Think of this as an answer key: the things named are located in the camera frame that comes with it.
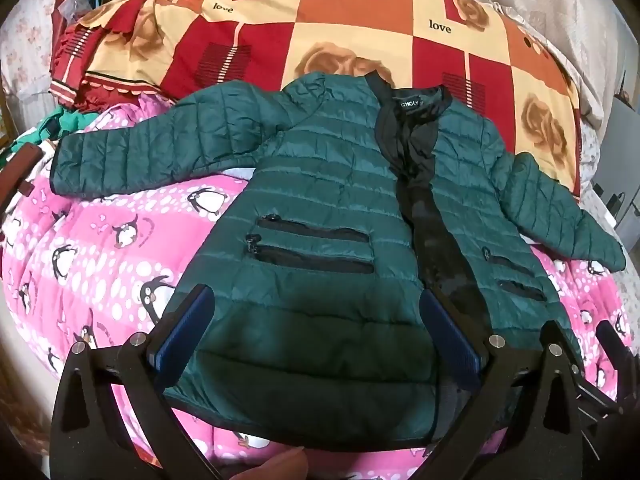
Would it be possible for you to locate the person's left hand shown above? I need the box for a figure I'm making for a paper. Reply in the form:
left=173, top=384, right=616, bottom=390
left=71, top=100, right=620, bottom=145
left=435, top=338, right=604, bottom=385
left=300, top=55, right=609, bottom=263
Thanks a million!
left=234, top=462, right=307, bottom=480

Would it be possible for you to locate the brown wooden furniture piece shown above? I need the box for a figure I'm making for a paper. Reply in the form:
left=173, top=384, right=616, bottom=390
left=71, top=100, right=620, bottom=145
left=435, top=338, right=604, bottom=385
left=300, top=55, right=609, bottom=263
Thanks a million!
left=0, top=144, right=42, bottom=211

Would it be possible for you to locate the green puffer jacket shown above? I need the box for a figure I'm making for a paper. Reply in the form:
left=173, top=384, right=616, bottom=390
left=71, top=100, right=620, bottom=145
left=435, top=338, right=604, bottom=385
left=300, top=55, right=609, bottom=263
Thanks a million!
left=50, top=71, right=627, bottom=443

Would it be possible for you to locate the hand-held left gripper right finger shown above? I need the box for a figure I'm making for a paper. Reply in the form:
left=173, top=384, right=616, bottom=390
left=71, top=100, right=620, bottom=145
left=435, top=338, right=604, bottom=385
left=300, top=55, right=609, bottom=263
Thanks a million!
left=419, top=289, right=601, bottom=480

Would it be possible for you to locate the bright green cloth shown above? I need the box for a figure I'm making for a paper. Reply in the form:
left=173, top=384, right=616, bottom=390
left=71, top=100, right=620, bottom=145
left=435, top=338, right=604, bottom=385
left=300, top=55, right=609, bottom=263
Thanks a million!
left=40, top=110, right=98, bottom=137

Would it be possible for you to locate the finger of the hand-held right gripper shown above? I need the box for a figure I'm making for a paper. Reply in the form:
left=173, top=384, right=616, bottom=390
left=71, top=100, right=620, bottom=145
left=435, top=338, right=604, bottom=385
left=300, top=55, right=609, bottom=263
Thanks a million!
left=596, top=321, right=635, bottom=362

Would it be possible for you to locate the pink penguin print blanket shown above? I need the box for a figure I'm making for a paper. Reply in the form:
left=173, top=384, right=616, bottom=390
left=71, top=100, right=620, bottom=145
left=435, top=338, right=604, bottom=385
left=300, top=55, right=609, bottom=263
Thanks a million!
left=0, top=87, right=636, bottom=480

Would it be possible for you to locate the clear plastic bag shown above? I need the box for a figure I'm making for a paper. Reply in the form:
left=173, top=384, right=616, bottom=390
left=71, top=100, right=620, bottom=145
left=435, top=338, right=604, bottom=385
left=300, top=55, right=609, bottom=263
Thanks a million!
left=57, top=0, right=95, bottom=22

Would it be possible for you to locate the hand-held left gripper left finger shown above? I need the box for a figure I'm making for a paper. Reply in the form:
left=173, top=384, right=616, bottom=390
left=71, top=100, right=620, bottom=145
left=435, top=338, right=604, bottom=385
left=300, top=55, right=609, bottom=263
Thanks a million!
left=50, top=284, right=223, bottom=480

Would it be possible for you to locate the red orange checkered rose blanket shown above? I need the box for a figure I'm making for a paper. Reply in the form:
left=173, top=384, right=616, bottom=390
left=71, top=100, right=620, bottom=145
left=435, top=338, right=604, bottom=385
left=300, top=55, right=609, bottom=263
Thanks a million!
left=49, top=0, right=583, bottom=201

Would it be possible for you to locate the pink floral white cloth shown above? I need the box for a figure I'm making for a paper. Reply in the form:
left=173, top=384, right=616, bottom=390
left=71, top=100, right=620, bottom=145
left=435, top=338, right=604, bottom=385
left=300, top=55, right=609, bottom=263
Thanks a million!
left=0, top=0, right=76, bottom=126

